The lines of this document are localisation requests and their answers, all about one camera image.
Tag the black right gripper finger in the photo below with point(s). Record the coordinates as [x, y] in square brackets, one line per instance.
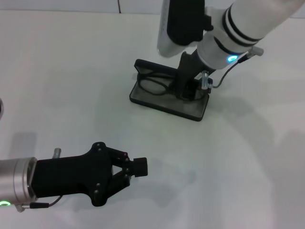
[192, 89]
[184, 97]

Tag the black thin-framed glasses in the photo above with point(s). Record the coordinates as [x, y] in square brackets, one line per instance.
[155, 85]

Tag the black glasses case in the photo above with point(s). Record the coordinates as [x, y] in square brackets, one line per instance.
[166, 105]

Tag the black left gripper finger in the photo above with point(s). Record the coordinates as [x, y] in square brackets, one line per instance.
[121, 179]
[140, 163]

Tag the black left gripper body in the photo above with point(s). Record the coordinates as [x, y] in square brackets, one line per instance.
[71, 176]

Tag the grey rounded object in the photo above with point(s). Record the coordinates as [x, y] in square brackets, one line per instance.
[1, 108]

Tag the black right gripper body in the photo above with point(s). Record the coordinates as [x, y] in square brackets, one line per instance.
[187, 69]

